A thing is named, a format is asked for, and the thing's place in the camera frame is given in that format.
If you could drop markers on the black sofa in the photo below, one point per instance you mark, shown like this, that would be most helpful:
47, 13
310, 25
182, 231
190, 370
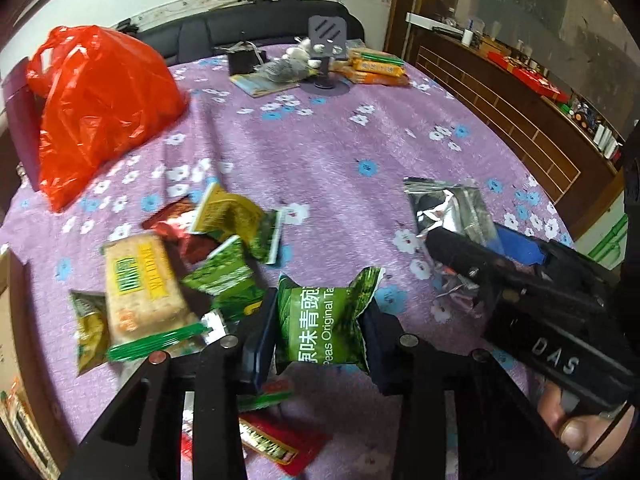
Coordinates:
225, 30

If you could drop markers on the wooden cabinet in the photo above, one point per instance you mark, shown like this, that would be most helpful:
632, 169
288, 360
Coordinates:
500, 110

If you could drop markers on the red yellow-print snack packet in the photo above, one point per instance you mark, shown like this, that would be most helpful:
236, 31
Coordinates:
280, 445

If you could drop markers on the small black box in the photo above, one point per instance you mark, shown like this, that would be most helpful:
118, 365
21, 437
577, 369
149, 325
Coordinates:
242, 62

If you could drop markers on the white plush toy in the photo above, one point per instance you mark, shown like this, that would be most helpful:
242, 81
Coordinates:
295, 62

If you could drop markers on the red plastic bag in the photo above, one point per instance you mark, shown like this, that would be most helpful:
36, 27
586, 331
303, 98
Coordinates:
100, 110

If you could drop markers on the silver foil snack packet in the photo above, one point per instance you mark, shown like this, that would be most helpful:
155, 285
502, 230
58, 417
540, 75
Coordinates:
450, 200

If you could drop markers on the small yellow-green snack packet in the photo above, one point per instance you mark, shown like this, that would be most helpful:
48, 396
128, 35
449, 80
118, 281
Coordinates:
90, 330

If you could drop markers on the cardboard box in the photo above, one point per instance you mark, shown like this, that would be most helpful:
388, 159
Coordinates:
20, 310

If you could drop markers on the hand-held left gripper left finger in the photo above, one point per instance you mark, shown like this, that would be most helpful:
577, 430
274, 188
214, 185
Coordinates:
257, 350

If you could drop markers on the white box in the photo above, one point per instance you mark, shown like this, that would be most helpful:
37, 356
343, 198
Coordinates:
425, 20

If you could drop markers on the grey phone stand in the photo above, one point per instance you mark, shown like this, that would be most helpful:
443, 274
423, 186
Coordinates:
327, 30

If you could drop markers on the green orange snack packet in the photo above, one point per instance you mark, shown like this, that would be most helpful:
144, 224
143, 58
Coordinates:
265, 395

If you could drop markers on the green pea snack packet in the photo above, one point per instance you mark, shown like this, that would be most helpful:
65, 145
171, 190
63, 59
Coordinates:
320, 330

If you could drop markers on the purple rolled mat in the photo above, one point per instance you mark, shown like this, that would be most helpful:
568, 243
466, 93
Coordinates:
22, 125

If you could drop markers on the person's right hand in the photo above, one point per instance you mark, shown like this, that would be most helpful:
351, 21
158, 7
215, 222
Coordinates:
575, 430

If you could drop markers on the white cans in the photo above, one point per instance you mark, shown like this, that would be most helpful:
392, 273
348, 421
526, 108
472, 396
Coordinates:
606, 140

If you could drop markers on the red boxes on cabinet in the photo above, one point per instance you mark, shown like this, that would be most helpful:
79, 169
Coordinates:
535, 80

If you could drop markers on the paper booklet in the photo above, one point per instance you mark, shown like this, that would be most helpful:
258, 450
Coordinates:
260, 85

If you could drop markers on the green pipe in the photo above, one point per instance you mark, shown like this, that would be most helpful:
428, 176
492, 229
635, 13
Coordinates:
612, 240

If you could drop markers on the yellow cracker packet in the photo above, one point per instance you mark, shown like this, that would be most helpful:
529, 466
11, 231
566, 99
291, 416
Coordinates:
140, 285

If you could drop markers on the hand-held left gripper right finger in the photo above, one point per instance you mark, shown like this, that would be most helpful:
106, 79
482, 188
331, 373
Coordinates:
380, 355

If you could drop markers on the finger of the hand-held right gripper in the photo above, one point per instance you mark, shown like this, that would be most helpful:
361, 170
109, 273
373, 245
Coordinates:
522, 250
465, 255

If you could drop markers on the purple floral tablecloth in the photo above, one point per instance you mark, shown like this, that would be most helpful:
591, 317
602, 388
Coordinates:
325, 160

